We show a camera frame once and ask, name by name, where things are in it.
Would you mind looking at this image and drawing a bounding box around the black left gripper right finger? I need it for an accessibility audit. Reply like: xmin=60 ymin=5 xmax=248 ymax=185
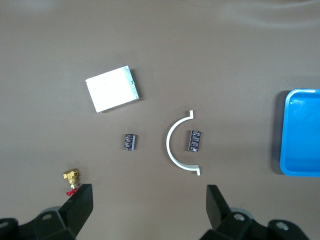
xmin=201 ymin=184 xmax=310 ymax=240

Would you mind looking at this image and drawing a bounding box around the white curved plastic bracket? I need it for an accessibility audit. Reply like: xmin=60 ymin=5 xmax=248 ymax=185
xmin=165 ymin=109 xmax=202 ymax=177

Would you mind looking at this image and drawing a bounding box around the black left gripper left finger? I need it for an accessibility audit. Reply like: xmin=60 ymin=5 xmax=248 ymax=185
xmin=0 ymin=183 xmax=94 ymax=240

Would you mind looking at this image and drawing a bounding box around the square metal plate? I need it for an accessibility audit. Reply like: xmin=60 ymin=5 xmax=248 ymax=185
xmin=84 ymin=65 xmax=140 ymax=114

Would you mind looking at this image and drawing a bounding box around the blue plastic tray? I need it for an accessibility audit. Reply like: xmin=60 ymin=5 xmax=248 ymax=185
xmin=279 ymin=88 xmax=320 ymax=178

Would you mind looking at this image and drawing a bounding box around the brass valve red handle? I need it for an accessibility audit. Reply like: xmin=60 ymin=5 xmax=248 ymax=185
xmin=62 ymin=168 xmax=81 ymax=198

